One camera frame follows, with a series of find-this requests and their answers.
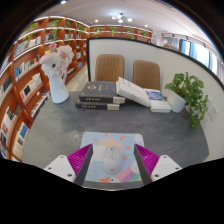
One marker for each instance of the white wall socket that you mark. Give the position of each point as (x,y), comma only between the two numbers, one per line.
(212,110)

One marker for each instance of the white and blue book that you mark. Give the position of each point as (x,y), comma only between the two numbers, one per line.
(158,101)

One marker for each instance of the orange curved bookshelf unit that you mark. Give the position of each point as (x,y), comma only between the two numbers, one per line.
(23,83)

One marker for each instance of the white computer mouse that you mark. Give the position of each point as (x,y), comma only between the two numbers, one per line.
(112,161)

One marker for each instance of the pink and white flower bouquet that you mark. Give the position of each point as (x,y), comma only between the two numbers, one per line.
(56,60)

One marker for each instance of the green potted plant white pot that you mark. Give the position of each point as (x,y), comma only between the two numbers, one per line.
(190,93)

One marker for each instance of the large window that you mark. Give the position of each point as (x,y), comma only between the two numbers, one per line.
(196,53)

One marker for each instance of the multi-bulb ceiling lamp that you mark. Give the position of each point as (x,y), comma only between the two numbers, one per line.
(120,17)

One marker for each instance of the white black-edged desk partition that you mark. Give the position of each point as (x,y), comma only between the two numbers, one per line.
(130,50)

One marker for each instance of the white ceramic jug vase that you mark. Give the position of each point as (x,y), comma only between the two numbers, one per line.
(59,91)

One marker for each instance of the orange wall shelf with plants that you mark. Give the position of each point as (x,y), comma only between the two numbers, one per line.
(116,32)

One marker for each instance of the thick white book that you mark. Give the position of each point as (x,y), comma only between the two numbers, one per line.
(131,91)

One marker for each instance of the tan upholstered chair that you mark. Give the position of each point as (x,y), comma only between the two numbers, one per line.
(146,75)
(110,68)

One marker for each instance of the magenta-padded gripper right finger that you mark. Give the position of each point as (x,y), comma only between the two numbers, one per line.
(163,166)

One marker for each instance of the pastel sun cloud mouse pad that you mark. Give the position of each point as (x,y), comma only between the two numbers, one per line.
(100,138)

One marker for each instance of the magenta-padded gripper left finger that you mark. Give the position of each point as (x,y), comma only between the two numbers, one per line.
(61,166)

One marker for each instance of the sheer grey curtain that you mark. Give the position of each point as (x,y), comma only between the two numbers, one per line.
(219,68)

